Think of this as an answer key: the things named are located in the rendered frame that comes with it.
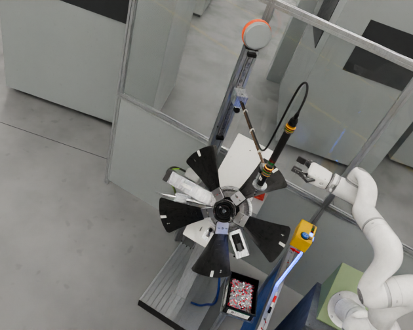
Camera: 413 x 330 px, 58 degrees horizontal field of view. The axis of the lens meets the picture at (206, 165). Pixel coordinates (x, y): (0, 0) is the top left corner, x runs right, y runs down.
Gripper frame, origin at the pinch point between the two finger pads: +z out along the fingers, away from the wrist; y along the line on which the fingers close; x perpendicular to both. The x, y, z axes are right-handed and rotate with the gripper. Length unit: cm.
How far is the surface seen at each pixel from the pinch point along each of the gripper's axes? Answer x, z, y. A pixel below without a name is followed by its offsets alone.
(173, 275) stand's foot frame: -158, 36, 20
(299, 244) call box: -63, -26, 21
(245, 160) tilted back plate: -39, 25, 35
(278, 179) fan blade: -24.1, 3.2, 15.3
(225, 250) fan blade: -63, 9, -10
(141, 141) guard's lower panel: -98, 111, 70
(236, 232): -59, 9, 1
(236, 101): -12, 46, 45
